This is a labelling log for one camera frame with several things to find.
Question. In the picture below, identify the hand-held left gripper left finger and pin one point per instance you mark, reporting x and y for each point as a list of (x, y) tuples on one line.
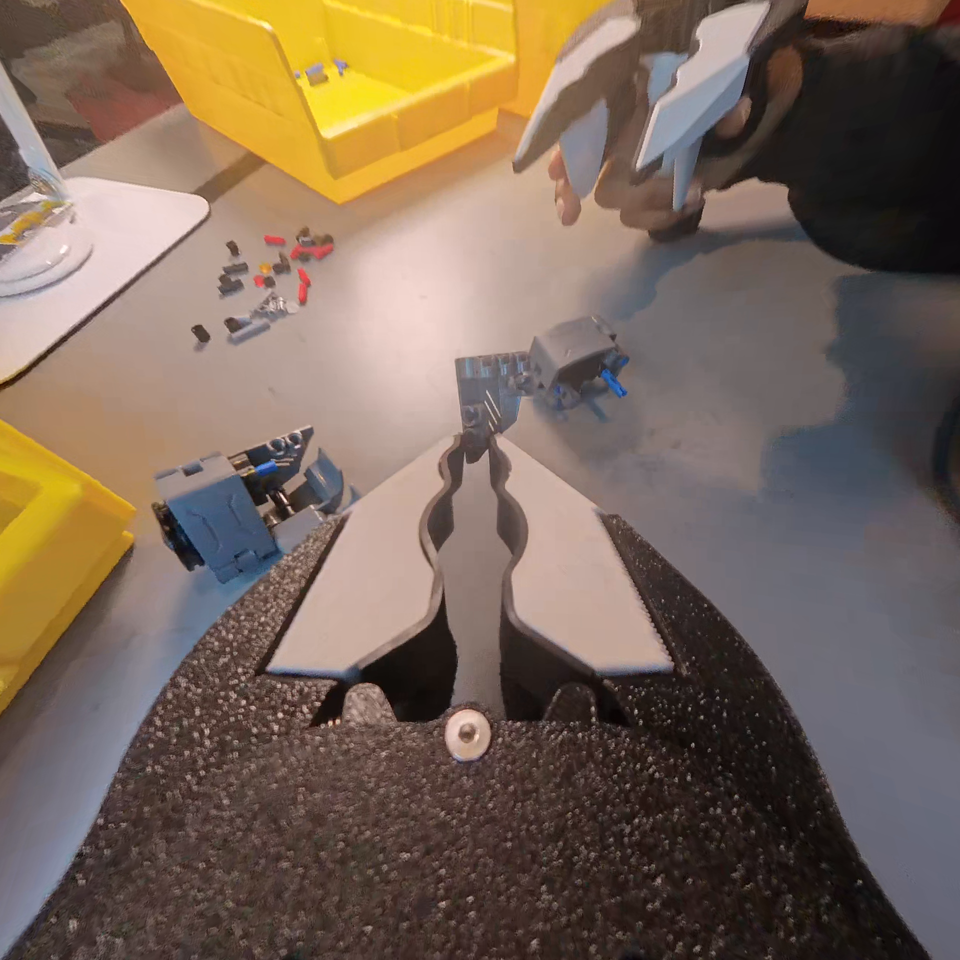
[(352, 592)]

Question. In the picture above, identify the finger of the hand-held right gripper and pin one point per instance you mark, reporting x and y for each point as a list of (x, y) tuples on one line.
[(570, 82), (705, 82)]

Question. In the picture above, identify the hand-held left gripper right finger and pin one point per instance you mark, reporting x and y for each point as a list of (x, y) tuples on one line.
[(585, 592)]

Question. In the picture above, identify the blue brick pin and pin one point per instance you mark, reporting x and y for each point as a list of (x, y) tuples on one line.
[(613, 384)]

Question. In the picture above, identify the grey brick wheel assembly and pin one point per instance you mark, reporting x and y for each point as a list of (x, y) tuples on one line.
[(577, 356)]

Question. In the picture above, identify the white booklet stand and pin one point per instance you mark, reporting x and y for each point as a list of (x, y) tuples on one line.
[(112, 240)]

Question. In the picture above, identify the person's right forearm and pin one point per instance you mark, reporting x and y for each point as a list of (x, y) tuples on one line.
[(885, 150)]

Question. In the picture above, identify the grey desk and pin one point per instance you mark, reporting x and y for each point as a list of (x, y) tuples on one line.
[(375, 337)]

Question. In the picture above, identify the person's right hand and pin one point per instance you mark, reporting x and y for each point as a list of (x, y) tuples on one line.
[(645, 202)]

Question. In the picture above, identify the yellow plastic bin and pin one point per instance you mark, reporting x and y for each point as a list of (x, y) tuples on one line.
[(540, 45), (390, 120), (45, 570)]

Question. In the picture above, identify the pile of small brick parts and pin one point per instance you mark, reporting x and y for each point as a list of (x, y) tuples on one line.
[(262, 277)]

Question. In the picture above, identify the person's black hoodie torso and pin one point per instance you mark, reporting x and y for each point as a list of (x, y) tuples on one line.
[(948, 457)]

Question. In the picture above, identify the white round disc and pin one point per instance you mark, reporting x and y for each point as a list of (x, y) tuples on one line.
[(45, 262)]

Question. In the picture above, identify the yellow printed leaflet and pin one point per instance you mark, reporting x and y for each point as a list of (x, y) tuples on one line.
[(30, 217)]

